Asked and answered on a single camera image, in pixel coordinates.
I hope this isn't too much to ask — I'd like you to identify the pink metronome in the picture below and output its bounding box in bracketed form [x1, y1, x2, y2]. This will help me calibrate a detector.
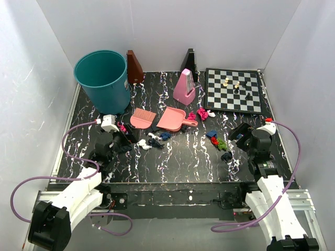
[173, 69, 195, 106]

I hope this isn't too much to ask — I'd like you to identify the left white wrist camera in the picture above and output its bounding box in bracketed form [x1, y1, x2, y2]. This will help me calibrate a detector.
[95, 115, 120, 133]

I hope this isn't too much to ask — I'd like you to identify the pink dustpan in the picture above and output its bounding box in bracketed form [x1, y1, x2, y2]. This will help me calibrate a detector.
[157, 107, 198, 132]

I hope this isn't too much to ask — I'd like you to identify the black metronome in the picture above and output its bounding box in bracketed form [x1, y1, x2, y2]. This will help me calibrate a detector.
[180, 48, 197, 74]

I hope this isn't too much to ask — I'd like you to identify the black white chessboard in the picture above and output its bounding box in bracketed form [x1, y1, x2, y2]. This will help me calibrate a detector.
[204, 68, 262, 115]

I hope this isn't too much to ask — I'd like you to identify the pink hand brush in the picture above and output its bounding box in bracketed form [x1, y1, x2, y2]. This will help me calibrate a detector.
[130, 108, 156, 129]

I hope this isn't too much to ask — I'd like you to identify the white chess piece left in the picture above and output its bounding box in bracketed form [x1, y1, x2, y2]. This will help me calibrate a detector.
[223, 77, 229, 87]

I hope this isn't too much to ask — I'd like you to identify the dark navy scrap left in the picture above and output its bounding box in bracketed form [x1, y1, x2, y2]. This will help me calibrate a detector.
[118, 145, 132, 153]

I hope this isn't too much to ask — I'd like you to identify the dark navy scrap centre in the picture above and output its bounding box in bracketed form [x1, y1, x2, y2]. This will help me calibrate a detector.
[148, 139, 164, 150]

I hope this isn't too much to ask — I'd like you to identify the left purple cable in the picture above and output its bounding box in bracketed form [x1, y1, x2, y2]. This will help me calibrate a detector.
[10, 119, 133, 236]

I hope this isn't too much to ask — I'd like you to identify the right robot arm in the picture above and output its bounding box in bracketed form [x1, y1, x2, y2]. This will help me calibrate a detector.
[228, 119, 319, 250]

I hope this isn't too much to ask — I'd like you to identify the dark navy scrap lower right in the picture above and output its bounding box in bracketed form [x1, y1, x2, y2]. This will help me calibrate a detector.
[221, 151, 232, 163]

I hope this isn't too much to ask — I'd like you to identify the teal plastic waste bin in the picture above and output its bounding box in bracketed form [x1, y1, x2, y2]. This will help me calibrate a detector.
[73, 50, 130, 115]

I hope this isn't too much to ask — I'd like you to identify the purple cable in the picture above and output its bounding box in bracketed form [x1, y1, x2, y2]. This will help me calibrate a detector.
[10, 119, 133, 236]
[210, 119, 302, 233]

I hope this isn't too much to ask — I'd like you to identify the red paper scrap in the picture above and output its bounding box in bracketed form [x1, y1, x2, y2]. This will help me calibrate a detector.
[211, 136, 219, 146]

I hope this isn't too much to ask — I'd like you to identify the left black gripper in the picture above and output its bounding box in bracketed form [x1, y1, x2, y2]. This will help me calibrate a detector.
[106, 123, 140, 161]

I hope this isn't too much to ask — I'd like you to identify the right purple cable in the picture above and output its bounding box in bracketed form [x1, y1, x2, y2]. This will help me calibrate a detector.
[210, 119, 302, 233]

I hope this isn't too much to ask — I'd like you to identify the dark scrap near dustpan handle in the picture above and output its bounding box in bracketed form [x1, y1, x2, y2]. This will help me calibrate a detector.
[181, 125, 188, 133]

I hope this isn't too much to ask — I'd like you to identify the white paper scrap lower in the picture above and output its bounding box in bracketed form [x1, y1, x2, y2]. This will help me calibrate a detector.
[137, 139, 152, 150]

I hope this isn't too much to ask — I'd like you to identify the magenta paper scrap small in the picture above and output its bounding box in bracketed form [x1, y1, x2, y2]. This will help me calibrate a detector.
[187, 112, 196, 121]

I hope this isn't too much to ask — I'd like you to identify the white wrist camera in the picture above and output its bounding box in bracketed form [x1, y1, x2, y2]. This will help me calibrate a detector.
[95, 115, 120, 133]
[258, 118, 276, 135]

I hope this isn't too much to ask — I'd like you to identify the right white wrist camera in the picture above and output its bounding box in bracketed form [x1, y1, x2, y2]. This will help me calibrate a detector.
[258, 118, 276, 135]

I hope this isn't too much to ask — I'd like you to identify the dark scrap under dustpan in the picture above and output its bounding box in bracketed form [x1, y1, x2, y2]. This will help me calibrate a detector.
[146, 120, 161, 134]

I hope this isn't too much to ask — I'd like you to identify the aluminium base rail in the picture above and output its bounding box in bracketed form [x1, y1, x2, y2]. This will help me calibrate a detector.
[35, 189, 327, 250]

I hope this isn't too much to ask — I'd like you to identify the blue paper scrap centre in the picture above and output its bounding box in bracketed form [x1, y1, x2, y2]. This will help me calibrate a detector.
[160, 132, 172, 141]

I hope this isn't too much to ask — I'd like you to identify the magenta paper scrap left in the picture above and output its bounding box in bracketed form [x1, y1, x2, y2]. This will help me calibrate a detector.
[117, 122, 127, 132]

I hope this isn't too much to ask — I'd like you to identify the blue paper scrap right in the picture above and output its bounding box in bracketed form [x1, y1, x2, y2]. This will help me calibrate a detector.
[206, 130, 217, 138]

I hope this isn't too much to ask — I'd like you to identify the white paper scrap right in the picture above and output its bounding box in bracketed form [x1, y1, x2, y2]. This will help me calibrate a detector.
[207, 110, 216, 118]

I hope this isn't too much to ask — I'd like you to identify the blue paper scrap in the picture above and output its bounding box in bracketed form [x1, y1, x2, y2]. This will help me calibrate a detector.
[160, 132, 172, 141]
[206, 130, 217, 138]

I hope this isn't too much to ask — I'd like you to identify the magenta paper scrap right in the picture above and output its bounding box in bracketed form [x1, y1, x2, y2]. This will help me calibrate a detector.
[197, 108, 208, 121]

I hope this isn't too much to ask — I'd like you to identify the brown wooden metronome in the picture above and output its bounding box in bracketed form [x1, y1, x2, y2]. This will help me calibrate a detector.
[127, 50, 144, 84]

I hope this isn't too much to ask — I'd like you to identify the dark navy scrap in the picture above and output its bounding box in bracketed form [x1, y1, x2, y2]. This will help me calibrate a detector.
[118, 145, 132, 153]
[221, 151, 232, 163]
[148, 139, 164, 150]

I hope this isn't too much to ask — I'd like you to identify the white paper scrap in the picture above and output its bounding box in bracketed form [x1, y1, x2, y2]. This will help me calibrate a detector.
[148, 132, 162, 141]
[137, 139, 152, 150]
[207, 110, 216, 118]

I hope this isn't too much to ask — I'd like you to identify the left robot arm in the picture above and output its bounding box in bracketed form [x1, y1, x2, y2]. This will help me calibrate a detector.
[28, 125, 138, 250]

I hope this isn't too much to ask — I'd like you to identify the white paper scrap centre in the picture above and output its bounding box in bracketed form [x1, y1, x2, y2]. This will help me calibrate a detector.
[148, 132, 162, 141]

